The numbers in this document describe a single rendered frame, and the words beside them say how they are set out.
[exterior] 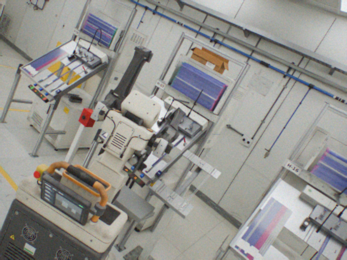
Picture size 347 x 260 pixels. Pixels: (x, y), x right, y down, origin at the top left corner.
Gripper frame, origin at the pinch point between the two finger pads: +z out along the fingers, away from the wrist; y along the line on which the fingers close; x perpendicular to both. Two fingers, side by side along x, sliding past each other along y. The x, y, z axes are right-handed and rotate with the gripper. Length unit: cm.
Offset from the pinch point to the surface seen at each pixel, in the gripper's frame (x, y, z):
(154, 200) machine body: -4, -7, 52
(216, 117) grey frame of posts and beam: -83, -12, -5
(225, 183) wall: -125, -22, 165
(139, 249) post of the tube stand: 32, -22, 73
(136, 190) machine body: -2, 16, 55
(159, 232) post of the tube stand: 17, -34, 41
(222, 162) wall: -141, -1, 148
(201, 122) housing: -72, -4, 0
